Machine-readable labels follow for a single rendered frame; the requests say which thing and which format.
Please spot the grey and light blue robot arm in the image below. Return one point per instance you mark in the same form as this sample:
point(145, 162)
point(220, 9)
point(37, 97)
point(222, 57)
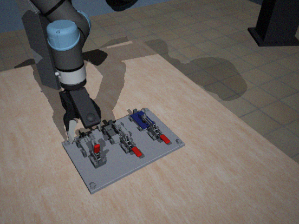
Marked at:
point(66, 44)

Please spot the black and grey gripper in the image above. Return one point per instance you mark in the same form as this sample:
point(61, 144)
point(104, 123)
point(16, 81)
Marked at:
point(71, 113)

